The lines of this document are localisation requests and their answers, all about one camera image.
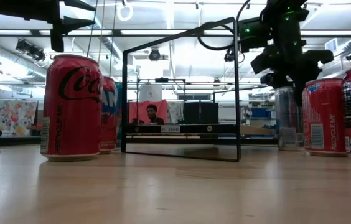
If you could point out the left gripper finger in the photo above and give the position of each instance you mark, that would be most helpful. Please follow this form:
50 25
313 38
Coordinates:
76 3
76 25

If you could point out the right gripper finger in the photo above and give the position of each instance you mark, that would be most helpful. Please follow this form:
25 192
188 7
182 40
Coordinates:
276 81
298 87

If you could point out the red can with blue logo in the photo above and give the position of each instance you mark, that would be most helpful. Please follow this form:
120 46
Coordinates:
321 118

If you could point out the red Coca-Cola can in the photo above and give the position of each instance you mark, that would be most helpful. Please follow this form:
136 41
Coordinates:
69 118

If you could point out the red Fanta strawberry can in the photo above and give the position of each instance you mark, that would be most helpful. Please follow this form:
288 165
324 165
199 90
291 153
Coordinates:
108 124

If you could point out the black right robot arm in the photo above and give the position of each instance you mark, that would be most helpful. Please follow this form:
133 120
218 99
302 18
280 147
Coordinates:
284 9

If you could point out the ceiling light strip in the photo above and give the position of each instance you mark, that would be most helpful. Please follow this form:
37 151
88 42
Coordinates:
153 32
104 32
4 32
331 32

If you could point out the black ceiling beam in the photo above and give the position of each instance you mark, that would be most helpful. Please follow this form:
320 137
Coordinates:
23 36

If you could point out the blue bin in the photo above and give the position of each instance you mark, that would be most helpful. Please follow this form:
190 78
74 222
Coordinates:
261 112

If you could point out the ceiling air vent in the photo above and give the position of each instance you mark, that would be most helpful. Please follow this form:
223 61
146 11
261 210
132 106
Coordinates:
331 45

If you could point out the black boxes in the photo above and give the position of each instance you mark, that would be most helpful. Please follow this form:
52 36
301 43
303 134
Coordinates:
200 112

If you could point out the white cylinder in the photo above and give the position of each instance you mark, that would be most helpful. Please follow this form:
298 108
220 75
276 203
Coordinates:
150 92

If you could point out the white patterned cloth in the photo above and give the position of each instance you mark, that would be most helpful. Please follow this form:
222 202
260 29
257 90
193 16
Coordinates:
175 112

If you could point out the red hanging cloth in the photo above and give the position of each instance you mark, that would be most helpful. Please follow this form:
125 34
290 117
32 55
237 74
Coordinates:
138 112

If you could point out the floral hanging cloth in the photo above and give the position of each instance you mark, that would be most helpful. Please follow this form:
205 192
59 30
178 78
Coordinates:
12 118

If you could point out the person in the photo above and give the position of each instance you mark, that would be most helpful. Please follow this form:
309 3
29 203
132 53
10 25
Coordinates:
153 113

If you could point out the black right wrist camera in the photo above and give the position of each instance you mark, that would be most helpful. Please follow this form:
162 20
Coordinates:
253 34

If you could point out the silver ventilation duct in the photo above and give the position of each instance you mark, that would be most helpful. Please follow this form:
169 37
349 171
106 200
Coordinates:
1 57

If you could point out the black overhead camera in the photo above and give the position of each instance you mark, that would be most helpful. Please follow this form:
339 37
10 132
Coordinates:
154 55

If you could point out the wooden shelf with black frame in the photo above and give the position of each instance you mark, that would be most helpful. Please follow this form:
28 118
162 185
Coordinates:
194 128

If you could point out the black background rig frame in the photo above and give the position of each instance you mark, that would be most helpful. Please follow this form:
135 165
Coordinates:
161 80

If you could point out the black aluminium table frame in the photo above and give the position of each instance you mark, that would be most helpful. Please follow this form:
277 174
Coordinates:
178 140

